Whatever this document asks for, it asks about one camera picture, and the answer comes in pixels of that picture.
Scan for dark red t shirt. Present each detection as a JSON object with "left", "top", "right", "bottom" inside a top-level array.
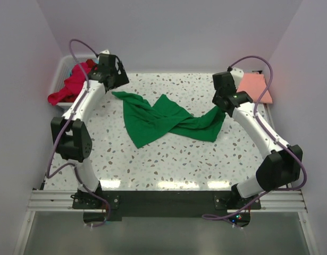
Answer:
[{"left": 86, "top": 59, "right": 97, "bottom": 69}]

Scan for teal garment in basket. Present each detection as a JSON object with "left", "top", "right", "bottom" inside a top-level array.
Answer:
[{"left": 69, "top": 59, "right": 99, "bottom": 76}]

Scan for aluminium frame rail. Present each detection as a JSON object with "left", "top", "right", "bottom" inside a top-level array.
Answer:
[{"left": 27, "top": 190, "right": 307, "bottom": 213}]

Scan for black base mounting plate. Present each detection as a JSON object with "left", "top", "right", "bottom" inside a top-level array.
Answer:
[{"left": 71, "top": 191, "right": 261, "bottom": 223}]

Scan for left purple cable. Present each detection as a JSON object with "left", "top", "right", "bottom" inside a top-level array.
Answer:
[{"left": 45, "top": 39, "right": 112, "bottom": 228}]

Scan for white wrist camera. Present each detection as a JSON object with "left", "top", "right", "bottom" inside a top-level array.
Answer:
[
  {"left": 98, "top": 49, "right": 110, "bottom": 56},
  {"left": 230, "top": 67, "right": 245, "bottom": 88}
]

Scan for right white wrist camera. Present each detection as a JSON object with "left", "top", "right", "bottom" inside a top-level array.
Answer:
[{"left": 230, "top": 67, "right": 245, "bottom": 88}]

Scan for white plastic laundry basket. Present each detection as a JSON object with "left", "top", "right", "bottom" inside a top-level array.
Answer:
[{"left": 49, "top": 54, "right": 97, "bottom": 94}]

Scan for folded salmon pink t shirt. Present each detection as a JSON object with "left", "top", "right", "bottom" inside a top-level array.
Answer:
[{"left": 237, "top": 73, "right": 266, "bottom": 103}]

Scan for crumpled magenta t shirt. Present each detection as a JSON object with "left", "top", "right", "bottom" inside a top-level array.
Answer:
[{"left": 47, "top": 64, "right": 86, "bottom": 106}]

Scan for green t shirt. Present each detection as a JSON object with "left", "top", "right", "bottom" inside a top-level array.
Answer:
[{"left": 112, "top": 91, "right": 225, "bottom": 148}]

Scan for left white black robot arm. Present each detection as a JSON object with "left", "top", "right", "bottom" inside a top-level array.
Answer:
[{"left": 46, "top": 50, "right": 129, "bottom": 208}]

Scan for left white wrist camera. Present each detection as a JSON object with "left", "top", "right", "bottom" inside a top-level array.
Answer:
[{"left": 98, "top": 49, "right": 110, "bottom": 56}]

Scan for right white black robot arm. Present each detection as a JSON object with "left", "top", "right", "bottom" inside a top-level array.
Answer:
[{"left": 212, "top": 69, "right": 303, "bottom": 209}]

